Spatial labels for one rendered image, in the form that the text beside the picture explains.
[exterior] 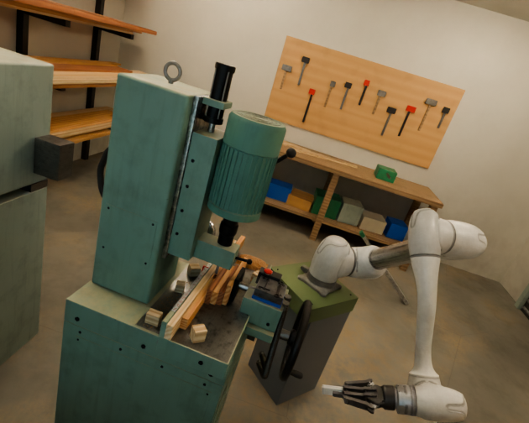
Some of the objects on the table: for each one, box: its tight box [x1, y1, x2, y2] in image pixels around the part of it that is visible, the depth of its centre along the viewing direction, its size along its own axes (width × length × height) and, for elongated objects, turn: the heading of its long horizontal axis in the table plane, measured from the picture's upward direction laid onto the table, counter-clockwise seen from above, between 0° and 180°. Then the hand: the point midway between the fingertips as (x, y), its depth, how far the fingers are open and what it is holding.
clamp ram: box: [228, 267, 255, 302], centre depth 126 cm, size 9×8×9 cm
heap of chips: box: [235, 254, 269, 271], centre depth 150 cm, size 8×12×3 cm
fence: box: [159, 264, 212, 337], centre depth 128 cm, size 60×2×6 cm, turn 134°
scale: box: [170, 263, 212, 312], centre depth 127 cm, size 50×1×1 cm, turn 134°
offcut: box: [190, 324, 207, 343], centre depth 104 cm, size 4×3×4 cm
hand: (332, 390), depth 125 cm, fingers closed
